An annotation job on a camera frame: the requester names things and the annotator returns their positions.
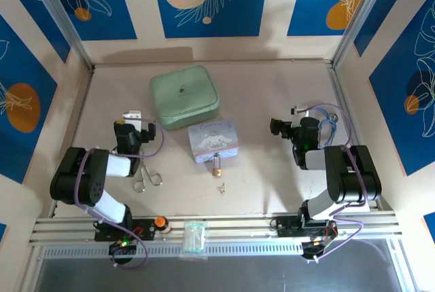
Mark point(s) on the small brass padlock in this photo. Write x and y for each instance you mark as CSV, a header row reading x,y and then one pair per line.
x,y
217,171

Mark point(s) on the small brass key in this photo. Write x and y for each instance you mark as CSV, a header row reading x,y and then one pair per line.
x,y
222,187

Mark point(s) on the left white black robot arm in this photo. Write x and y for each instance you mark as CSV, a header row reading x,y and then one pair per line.
x,y
78,176

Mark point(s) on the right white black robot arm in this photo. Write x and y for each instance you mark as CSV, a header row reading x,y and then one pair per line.
x,y
353,176

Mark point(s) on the mint green square case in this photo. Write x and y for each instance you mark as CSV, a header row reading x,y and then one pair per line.
x,y
183,95

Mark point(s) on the pastel cartoon dog box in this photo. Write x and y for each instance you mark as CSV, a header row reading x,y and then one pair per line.
x,y
214,141

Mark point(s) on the orange emergency stop button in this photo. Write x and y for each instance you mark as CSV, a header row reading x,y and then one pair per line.
x,y
159,221

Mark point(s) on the blue patterned mat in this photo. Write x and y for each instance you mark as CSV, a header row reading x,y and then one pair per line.
x,y
391,102

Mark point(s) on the clear plastic zip bag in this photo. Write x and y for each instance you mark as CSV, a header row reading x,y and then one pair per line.
x,y
194,237

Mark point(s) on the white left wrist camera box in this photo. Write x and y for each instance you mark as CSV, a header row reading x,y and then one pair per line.
x,y
132,114

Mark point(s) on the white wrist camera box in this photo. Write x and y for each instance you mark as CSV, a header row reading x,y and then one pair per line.
x,y
132,114
301,111

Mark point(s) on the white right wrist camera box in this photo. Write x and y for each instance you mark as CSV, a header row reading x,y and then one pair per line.
x,y
301,111

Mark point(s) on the aluminium table back rail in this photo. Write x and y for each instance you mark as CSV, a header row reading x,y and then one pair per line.
x,y
204,64

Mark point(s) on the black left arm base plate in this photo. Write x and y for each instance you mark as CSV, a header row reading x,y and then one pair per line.
x,y
142,231

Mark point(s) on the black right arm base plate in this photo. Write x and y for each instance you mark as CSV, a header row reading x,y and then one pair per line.
x,y
285,227

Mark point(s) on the aluminium front frame rail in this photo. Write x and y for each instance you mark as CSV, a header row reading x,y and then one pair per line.
x,y
238,227

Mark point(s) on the blue floral wall panel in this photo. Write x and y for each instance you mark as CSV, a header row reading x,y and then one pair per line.
x,y
112,17
20,61
380,17
306,6
238,6
37,17

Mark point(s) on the aluminium frame corner post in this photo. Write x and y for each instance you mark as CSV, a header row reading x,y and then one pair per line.
x,y
360,17
62,17

